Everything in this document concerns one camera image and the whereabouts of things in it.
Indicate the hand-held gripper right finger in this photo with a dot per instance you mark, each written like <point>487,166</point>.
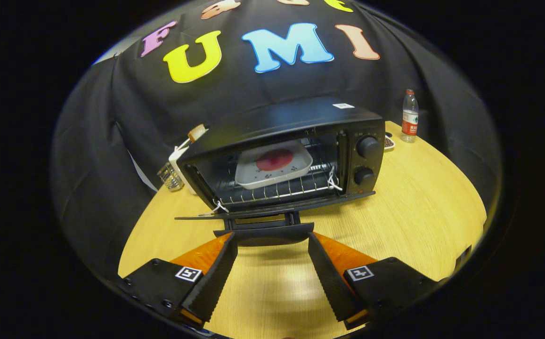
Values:
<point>329,278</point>

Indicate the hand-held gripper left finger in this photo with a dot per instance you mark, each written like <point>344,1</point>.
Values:
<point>213,282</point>

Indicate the white square plate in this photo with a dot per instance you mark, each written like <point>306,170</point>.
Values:
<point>253,176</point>

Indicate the pink round meat slice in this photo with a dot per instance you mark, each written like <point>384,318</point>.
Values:
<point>274,160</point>

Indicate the black toaster oven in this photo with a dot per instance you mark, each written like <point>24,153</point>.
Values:
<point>281,117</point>

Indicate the white bread toaster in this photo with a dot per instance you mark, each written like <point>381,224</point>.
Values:
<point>178,160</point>

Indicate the white divided dish with beans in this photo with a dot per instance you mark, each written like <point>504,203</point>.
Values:
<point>388,142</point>

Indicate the bread slice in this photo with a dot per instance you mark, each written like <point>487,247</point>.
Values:
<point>197,133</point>

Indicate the clear plastic water bottle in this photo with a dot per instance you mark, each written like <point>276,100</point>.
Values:
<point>410,117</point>

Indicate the black backdrop cloth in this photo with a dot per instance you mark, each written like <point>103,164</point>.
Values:
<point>93,141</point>

